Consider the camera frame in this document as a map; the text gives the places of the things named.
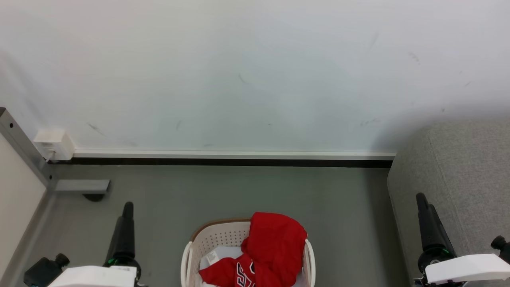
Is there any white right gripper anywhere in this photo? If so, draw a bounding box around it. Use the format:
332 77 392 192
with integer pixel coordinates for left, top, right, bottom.
414 193 510 287

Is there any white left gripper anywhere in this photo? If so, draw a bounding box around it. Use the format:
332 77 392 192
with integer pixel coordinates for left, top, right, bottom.
48 202 141 287

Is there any grey fabric sofa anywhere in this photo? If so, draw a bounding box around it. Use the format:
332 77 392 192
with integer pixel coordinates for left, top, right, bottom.
387 122 510 287

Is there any white perforated laundry basket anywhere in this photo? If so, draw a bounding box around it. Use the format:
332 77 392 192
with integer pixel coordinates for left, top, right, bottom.
180 218 316 287

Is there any beige partition panel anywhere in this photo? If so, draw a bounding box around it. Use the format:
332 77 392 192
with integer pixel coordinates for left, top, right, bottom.
0 134 47 276

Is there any white and black baseboard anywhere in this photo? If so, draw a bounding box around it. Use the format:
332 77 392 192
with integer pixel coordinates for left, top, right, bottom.
48 149 397 168

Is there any grey metal foot bracket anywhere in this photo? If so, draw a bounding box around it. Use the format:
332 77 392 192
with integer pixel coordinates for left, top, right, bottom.
54 179 111 195

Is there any grey partition bottom rail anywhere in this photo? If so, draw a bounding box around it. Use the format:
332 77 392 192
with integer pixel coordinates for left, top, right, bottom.
0 190 57 287

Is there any white wall socket box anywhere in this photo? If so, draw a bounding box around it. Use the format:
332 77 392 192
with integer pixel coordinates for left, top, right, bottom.
33 129 75 161

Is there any grey metal frame post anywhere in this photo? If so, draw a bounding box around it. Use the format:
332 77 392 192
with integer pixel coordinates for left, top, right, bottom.
0 107 55 191

